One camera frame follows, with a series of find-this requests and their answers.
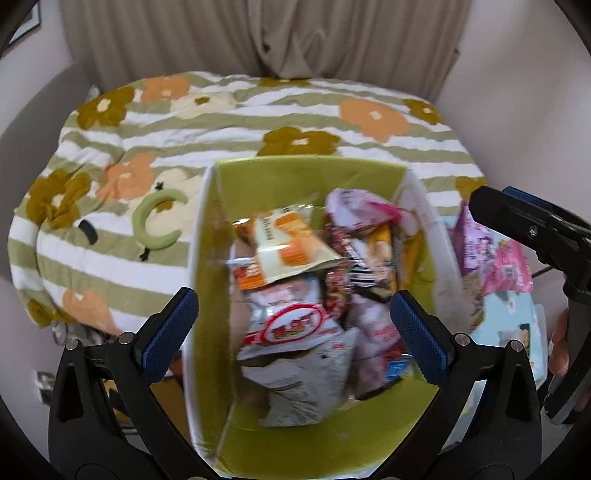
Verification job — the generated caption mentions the blue daisy tablecloth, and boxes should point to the blue daisy tablecloth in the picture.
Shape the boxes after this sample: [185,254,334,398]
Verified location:
[445,218,548,386]

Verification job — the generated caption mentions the right hand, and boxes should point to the right hand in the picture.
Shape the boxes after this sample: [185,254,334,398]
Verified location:
[549,309,570,376]

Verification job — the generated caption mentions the red white snack packet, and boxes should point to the red white snack packet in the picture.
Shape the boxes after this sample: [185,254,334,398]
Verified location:
[236,275,342,361]

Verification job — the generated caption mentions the green cardboard snack box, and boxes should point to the green cardboard snack box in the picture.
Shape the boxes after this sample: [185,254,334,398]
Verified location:
[181,155,477,480]

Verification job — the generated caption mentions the floral striped quilt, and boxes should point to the floral striped quilt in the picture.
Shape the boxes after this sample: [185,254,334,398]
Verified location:
[1,71,485,334]

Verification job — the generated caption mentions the purple snack packet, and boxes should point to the purple snack packet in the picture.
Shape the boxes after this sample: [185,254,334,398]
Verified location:
[451,201,496,276]

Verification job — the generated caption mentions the red black snack packet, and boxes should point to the red black snack packet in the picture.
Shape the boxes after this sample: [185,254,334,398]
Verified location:
[325,220,398,322]

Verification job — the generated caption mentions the dark green cracker packet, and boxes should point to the dark green cracker packet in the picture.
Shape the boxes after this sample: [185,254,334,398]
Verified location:
[519,323,531,348]

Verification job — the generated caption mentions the orange chiffon cake packet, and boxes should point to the orange chiffon cake packet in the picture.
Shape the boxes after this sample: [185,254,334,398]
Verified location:
[232,204,345,291]

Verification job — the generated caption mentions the pink striped snack packet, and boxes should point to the pink striped snack packet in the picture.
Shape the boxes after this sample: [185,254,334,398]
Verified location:
[479,239,533,296]

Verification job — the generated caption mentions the grey white snack packet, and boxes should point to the grey white snack packet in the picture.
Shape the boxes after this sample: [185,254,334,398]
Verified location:
[242,327,360,428]

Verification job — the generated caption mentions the pink white snack packet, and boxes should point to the pink white snack packet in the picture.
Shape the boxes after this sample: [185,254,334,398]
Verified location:
[325,188,418,233]

